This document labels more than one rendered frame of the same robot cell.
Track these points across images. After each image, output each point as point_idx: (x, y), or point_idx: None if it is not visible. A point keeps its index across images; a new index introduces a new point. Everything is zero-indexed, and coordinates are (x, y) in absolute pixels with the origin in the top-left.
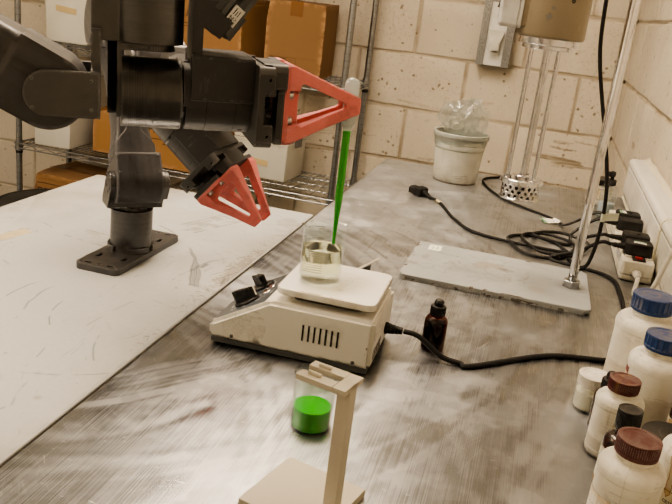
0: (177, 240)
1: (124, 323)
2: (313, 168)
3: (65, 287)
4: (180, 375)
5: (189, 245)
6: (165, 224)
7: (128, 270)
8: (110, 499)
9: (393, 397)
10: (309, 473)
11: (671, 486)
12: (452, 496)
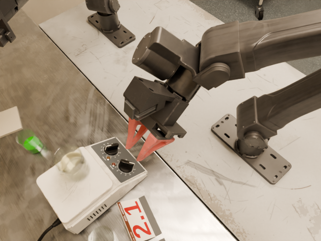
0: (270, 182)
1: None
2: None
3: (200, 105)
4: (95, 120)
5: (261, 188)
6: (314, 191)
7: (218, 137)
8: (43, 82)
9: (27, 192)
10: (9, 128)
11: None
12: None
